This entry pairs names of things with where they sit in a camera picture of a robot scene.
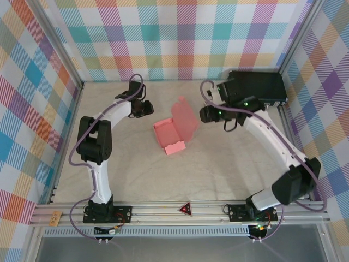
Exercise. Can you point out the pink paper box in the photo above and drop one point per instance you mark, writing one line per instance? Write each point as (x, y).
(177, 128)

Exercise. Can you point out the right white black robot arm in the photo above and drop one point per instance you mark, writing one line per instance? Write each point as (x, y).
(294, 185)

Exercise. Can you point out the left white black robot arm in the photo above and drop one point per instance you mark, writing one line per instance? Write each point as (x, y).
(95, 142)

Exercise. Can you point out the black carrying case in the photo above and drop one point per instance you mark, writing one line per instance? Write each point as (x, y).
(261, 84)

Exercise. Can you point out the red triangle sign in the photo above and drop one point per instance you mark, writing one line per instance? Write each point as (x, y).
(185, 209)

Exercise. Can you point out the grey metal panel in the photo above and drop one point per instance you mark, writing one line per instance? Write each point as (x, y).
(174, 251)

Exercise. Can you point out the small wooden tag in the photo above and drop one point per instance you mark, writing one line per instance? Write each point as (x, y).
(54, 218)

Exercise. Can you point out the aluminium frame post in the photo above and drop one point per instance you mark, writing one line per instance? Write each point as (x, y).
(58, 41)
(300, 35)

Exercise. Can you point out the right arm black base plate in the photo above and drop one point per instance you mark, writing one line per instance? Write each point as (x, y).
(237, 213)

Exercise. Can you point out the aluminium frame rail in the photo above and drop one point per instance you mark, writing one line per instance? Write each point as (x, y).
(163, 211)

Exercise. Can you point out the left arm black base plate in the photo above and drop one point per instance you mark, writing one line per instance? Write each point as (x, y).
(122, 214)

